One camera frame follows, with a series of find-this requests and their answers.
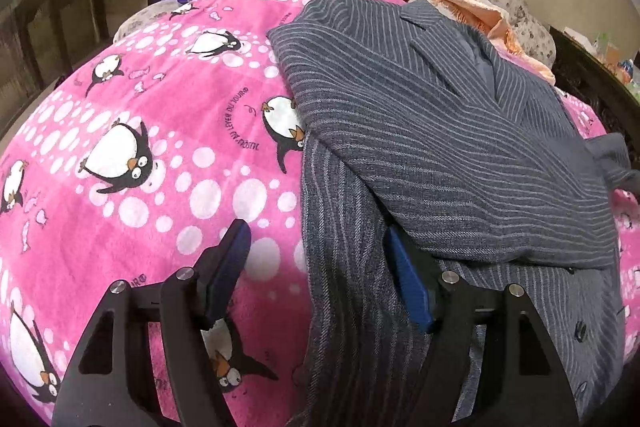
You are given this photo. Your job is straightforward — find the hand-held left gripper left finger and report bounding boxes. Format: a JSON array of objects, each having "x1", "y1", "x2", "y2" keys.
[{"x1": 52, "y1": 219, "x2": 252, "y2": 427}]

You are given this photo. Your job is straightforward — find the clutter of packets and boxes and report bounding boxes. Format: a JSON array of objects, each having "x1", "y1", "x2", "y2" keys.
[{"x1": 562, "y1": 27, "x2": 640, "y2": 102}]

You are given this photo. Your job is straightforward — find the dark carved wooden cabinet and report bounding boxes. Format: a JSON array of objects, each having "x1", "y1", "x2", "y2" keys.
[{"x1": 549, "y1": 26, "x2": 640, "y2": 142}]

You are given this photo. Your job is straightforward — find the grey striped suit jacket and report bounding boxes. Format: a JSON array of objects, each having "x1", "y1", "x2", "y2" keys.
[{"x1": 266, "y1": 0, "x2": 640, "y2": 427}]

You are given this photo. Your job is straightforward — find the peach fringed towel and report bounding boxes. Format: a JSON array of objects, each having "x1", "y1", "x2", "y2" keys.
[{"x1": 432, "y1": 0, "x2": 556, "y2": 82}]

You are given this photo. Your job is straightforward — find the pink penguin print blanket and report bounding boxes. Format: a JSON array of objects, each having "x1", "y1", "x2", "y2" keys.
[{"x1": 0, "y1": 0, "x2": 640, "y2": 427}]

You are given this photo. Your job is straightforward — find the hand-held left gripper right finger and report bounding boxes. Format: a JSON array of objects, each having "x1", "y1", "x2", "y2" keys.
[{"x1": 382, "y1": 226, "x2": 581, "y2": 427}]

